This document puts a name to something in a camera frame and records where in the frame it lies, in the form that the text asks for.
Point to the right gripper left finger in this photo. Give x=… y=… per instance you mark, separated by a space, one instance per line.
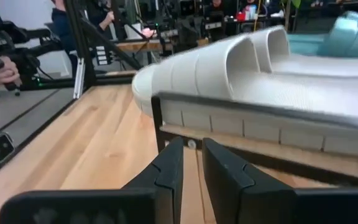
x=169 y=174

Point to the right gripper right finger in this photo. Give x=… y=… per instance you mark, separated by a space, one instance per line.
x=235 y=186

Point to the grey rubber slide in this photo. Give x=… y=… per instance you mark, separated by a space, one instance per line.
x=216 y=68
x=278 y=43

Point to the light wooden workbench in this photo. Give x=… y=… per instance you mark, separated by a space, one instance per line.
x=135 y=46

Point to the person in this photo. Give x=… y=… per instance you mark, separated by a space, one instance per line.
x=61 y=25
x=102 y=18

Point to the wooden shelf with black frame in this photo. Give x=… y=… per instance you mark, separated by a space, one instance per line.
x=291 y=154

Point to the black aluminium table frame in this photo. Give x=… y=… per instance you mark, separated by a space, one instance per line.
x=76 y=31

